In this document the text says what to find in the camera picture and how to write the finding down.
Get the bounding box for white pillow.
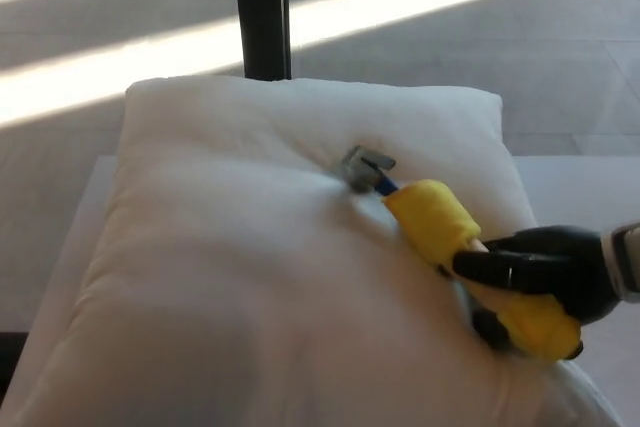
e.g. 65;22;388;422
0;74;622;427

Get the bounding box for black vertical pole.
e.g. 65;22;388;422
232;0;293;82

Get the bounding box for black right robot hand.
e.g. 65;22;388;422
452;224;624;352

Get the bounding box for hammer with yellow foam wraps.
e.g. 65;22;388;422
333;144;585;364

